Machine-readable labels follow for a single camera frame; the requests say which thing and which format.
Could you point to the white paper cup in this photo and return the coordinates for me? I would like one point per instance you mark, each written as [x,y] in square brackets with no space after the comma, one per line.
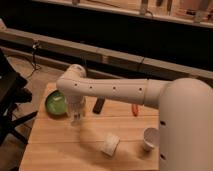
[150,139]

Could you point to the black office chair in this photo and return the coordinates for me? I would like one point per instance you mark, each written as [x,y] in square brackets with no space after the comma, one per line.
[12,91]

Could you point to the white sponge block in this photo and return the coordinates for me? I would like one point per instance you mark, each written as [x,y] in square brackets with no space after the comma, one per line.
[110,144]

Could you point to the grey metal rail beam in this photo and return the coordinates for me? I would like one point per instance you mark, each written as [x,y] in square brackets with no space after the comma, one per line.
[101,63]

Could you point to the white bottle with label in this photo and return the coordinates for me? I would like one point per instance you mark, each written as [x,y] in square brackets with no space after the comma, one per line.
[77,112]

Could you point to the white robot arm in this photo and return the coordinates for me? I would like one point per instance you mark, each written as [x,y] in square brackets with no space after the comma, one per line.
[185,108]

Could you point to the black rectangular block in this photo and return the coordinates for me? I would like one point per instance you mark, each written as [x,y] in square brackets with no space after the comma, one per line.
[98,105]

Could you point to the orange carrot toy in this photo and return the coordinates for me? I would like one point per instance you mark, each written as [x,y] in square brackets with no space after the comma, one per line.
[134,109]

